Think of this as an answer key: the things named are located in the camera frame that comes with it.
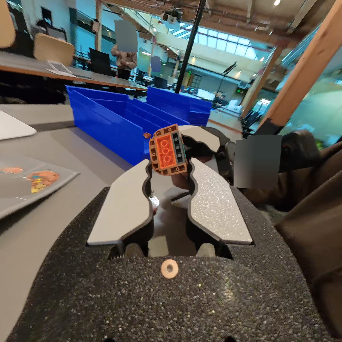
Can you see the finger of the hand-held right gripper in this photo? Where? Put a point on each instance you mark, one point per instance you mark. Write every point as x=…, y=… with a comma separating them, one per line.
x=183, y=201
x=203, y=136

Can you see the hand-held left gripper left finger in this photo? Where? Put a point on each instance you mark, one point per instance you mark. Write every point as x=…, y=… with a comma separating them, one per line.
x=123, y=211

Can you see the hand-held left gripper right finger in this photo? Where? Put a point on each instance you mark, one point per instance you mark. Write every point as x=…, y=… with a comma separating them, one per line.
x=216, y=211

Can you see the small brown blue brick assembly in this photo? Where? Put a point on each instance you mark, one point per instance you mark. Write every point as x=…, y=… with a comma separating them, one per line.
x=165, y=152

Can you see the blue plastic bin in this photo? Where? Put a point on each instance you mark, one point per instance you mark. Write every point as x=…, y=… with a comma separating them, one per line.
x=200, y=112
x=106, y=125
x=168, y=106

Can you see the grey desk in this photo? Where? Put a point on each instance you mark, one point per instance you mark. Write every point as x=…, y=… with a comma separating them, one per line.
x=80, y=149

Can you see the person's right hand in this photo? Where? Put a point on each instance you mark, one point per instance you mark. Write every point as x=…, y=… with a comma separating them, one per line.
x=180, y=181

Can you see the small white object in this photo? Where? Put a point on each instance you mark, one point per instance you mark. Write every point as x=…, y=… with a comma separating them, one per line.
x=154, y=203

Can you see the black office chair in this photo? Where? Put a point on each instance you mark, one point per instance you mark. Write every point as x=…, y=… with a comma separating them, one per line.
x=251, y=120

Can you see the brown wedge brick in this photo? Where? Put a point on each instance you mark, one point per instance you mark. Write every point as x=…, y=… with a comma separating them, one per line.
x=146, y=135

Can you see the black light stand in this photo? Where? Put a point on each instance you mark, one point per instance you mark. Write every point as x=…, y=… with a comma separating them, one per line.
x=229, y=69

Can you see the black tripod stand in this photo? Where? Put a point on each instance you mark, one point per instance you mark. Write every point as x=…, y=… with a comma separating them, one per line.
x=189, y=48

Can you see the grey instruction booklet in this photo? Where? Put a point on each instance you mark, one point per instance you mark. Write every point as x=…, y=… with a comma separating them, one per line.
x=26, y=192

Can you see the wooden beam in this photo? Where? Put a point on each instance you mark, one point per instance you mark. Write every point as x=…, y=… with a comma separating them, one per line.
x=307, y=74

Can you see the group of black office chairs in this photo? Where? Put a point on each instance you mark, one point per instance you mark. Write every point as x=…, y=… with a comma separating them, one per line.
x=100, y=62

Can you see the white tablet stand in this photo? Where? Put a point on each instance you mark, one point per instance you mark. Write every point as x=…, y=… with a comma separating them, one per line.
x=13, y=125
x=60, y=69

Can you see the tan backed tablet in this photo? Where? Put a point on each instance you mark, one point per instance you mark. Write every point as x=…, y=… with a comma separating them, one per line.
x=53, y=49

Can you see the brown wooden table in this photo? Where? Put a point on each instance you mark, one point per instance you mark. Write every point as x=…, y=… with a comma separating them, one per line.
x=26, y=66

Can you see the wooden post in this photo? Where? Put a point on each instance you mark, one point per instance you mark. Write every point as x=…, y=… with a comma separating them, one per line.
x=260, y=80

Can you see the ceiling mounted camera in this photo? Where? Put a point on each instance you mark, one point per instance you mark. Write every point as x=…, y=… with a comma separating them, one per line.
x=171, y=16

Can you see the black tablet tan frame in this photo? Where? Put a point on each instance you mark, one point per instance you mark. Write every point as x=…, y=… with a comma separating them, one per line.
x=6, y=24

